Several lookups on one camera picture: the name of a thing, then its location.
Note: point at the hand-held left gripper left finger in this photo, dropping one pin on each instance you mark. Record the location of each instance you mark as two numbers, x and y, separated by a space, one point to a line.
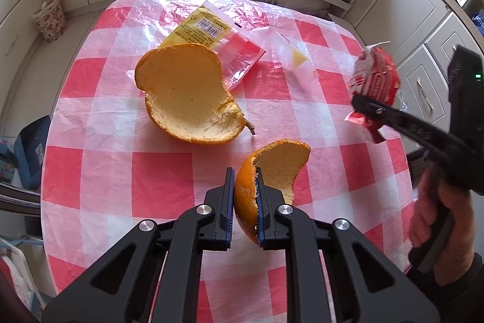
228 209

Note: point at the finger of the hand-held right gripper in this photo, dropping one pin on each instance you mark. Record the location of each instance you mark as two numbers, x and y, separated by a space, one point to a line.
378 110

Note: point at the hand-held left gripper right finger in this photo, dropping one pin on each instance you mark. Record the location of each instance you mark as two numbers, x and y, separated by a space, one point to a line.
261 221

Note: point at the small cupped orange peel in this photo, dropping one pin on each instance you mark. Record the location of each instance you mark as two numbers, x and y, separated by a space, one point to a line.
245 202

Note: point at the red snack wrapper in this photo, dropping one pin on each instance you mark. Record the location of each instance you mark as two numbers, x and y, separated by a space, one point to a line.
378 77

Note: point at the person's right forearm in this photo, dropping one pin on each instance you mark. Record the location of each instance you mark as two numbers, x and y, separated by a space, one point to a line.
465 292

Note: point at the person's right hand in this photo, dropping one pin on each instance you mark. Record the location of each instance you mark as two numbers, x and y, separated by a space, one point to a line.
463 232

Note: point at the blue package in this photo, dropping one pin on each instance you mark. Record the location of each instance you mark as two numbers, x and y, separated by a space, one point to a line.
478 24

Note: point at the small clear packet yellow content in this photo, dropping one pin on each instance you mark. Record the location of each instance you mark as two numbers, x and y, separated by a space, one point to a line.
295 56

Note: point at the red white checkered tablecloth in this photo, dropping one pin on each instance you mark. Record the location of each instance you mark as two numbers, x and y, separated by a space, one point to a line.
113 164

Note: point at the large orange peel with stem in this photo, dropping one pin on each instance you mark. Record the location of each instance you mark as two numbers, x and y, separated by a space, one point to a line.
185 92

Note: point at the clear red zip bag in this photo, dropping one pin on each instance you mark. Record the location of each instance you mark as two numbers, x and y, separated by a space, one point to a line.
242 54

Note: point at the yellow plastic packet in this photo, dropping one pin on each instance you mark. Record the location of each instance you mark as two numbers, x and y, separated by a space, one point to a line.
200 26

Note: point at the blue cardboard box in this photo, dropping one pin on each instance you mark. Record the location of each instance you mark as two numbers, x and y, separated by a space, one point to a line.
36 152

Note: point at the white shelf rack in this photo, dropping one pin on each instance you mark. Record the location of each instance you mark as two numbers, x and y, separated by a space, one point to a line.
19 270

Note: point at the floral waste bin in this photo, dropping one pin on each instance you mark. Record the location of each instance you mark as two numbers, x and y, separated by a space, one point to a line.
51 20

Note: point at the grey sliding door frame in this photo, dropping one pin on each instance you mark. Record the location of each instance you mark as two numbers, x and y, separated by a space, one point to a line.
19 194

